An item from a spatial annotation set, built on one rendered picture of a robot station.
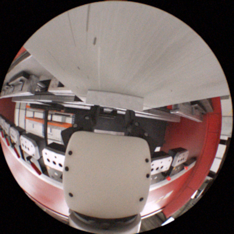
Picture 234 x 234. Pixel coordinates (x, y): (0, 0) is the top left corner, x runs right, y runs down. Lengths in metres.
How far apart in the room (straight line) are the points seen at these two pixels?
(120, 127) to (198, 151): 0.89
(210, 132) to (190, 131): 0.25
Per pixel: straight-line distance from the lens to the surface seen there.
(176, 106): 0.43
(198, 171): 0.97
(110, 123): 0.76
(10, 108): 2.23
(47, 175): 0.44
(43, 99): 0.72
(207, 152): 0.90
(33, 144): 0.38
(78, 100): 0.25
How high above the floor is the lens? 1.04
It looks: 1 degrees down
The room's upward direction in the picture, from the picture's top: 173 degrees counter-clockwise
